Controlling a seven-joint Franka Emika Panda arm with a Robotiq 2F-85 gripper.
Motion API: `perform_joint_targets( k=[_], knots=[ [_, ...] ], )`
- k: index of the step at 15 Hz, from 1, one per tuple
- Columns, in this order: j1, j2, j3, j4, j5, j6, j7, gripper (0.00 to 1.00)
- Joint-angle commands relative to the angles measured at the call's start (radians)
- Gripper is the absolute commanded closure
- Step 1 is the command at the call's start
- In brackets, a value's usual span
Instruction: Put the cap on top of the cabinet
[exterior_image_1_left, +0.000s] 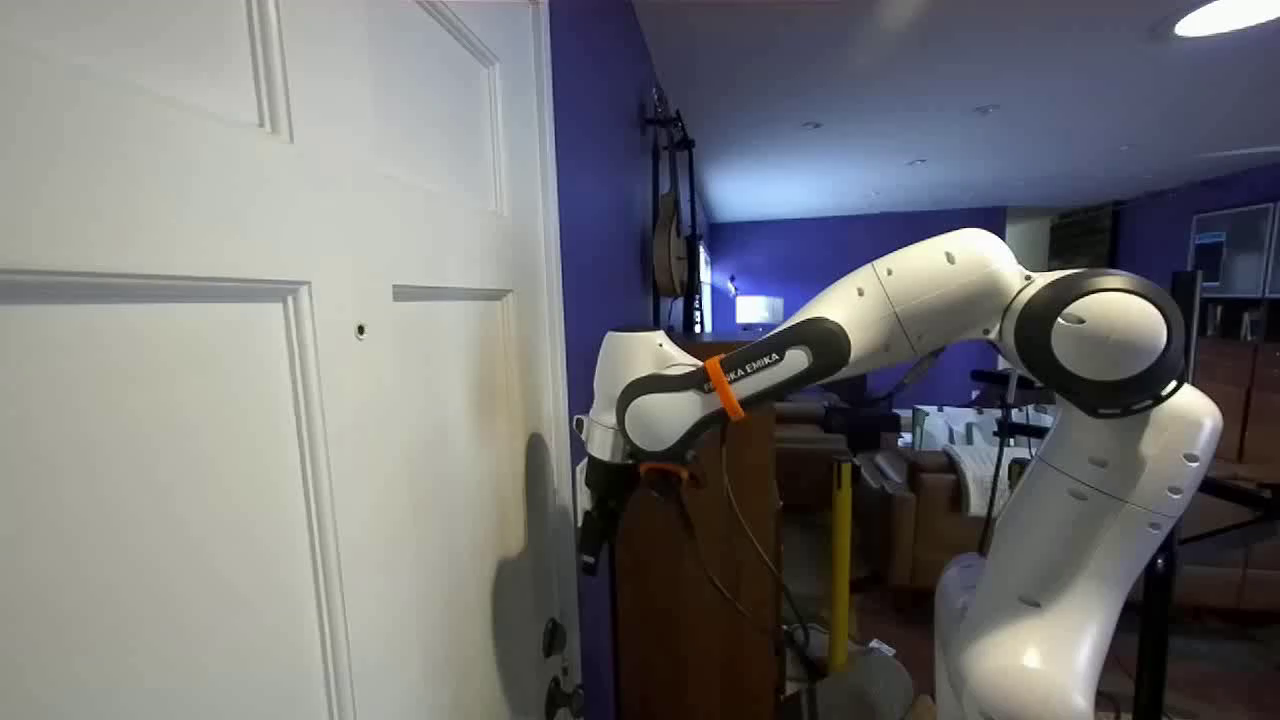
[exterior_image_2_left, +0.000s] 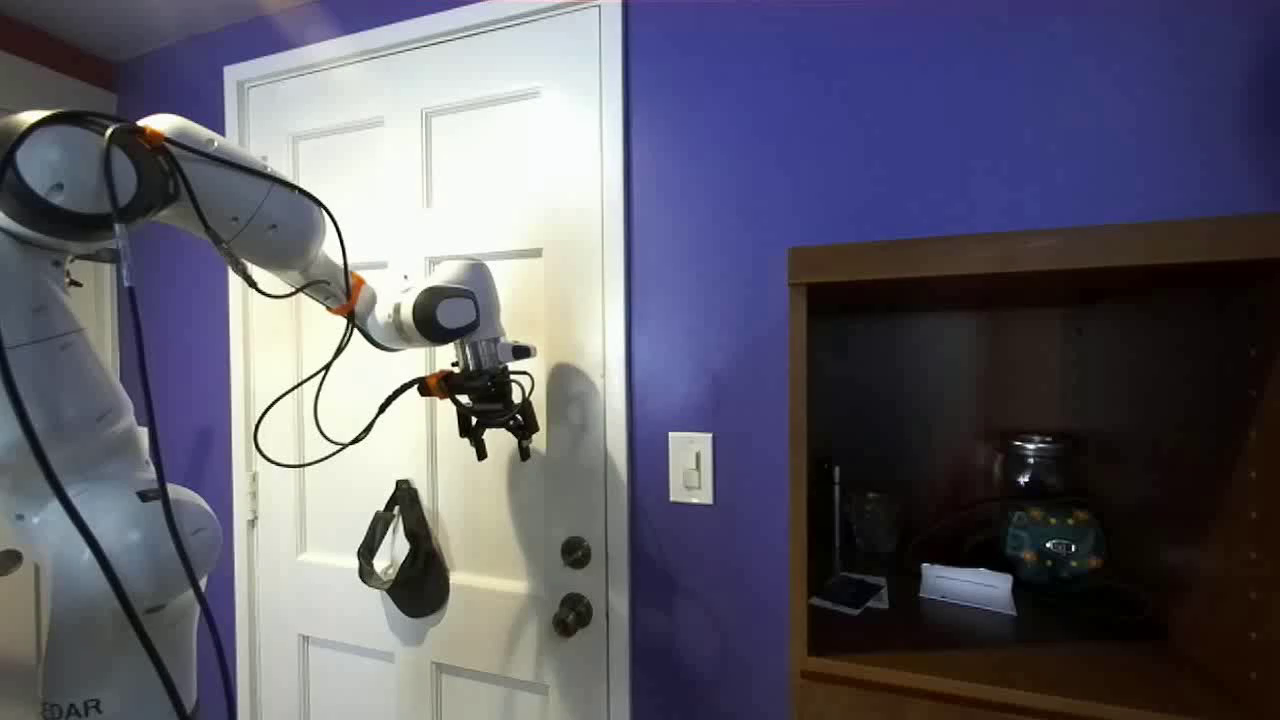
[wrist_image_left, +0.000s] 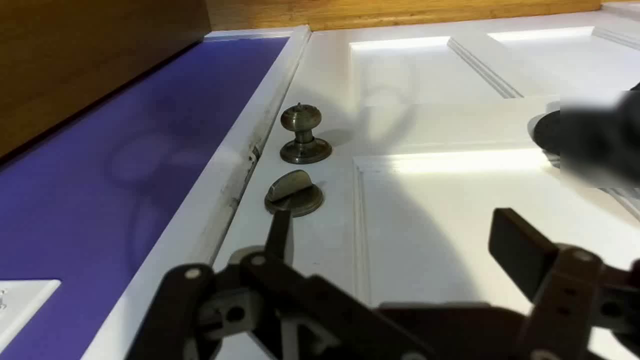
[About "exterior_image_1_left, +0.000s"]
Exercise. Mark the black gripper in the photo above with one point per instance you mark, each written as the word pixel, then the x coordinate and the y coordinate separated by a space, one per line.
pixel 601 515

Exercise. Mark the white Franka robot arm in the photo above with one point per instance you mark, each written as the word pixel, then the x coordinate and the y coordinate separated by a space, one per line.
pixel 1083 441

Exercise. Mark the round dark deadbolt lock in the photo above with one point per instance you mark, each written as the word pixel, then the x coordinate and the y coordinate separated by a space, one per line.
pixel 554 637

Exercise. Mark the round dark door knob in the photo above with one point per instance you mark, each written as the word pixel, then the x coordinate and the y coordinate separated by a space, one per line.
pixel 563 694

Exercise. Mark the yellow pole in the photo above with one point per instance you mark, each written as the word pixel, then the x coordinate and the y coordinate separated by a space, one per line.
pixel 842 572

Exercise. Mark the grey rounded base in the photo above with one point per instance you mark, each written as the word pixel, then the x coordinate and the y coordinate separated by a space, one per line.
pixel 866 687

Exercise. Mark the white panel door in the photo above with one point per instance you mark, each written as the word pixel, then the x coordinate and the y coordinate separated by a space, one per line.
pixel 202 441

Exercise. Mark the brown wooden shelf unit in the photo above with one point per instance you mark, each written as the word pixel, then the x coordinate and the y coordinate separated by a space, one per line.
pixel 1241 402

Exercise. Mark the bright ceiling light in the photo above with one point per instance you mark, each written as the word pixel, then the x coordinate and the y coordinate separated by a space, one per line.
pixel 1226 17

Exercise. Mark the black wall-hung rack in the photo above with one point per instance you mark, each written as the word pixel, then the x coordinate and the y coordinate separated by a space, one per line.
pixel 664 227

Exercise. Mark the black metal table frame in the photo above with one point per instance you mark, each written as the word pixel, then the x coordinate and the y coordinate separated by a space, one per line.
pixel 1241 491

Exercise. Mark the glass framed wall cabinet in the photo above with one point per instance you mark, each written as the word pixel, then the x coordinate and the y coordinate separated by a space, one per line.
pixel 1235 255

